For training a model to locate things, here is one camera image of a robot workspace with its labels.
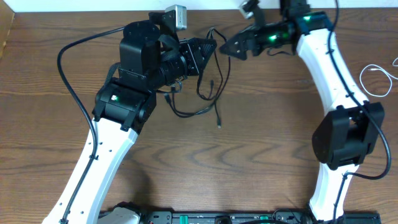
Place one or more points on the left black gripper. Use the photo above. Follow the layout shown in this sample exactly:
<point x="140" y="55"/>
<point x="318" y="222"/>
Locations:
<point x="191" y="50"/>

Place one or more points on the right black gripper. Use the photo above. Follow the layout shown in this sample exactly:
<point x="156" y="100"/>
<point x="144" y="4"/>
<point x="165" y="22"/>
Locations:
<point x="241" y="38"/>

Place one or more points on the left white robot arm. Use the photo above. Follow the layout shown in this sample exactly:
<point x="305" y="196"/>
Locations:
<point x="151" y="57"/>

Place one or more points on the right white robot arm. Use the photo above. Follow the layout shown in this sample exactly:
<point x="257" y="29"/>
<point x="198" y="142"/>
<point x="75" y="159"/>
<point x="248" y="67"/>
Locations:
<point x="351" y="124"/>

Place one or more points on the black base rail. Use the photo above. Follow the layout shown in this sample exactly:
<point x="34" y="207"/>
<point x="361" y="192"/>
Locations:
<point x="236" y="217"/>

